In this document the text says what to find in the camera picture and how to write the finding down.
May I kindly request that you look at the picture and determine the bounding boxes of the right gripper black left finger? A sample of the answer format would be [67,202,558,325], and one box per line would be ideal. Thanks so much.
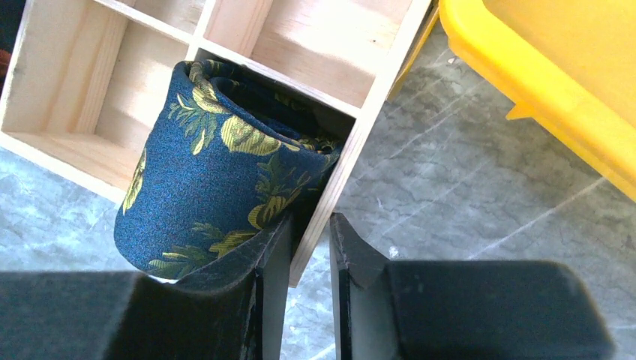
[1,214,293,359]

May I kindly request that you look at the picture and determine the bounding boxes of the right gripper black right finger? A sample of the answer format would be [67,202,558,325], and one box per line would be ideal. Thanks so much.
[330,213,615,359]

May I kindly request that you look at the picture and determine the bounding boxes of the wooden compartment organizer box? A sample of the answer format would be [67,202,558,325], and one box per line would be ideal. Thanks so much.
[1,1,432,287]

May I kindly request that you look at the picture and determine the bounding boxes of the blue rolled tie yellow flowers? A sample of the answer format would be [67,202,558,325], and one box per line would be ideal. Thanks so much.
[114,59,344,281]

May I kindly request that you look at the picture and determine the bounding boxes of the yellow plastic tray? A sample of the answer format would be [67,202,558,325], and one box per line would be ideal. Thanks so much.
[439,1,635,197]

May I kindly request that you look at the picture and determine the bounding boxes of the dark rolled tie orange pattern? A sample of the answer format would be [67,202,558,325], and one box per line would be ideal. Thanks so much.
[0,0,26,89]

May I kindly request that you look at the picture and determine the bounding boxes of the black yellow handled screwdriver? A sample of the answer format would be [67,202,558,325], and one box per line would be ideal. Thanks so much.
[386,1,440,101]

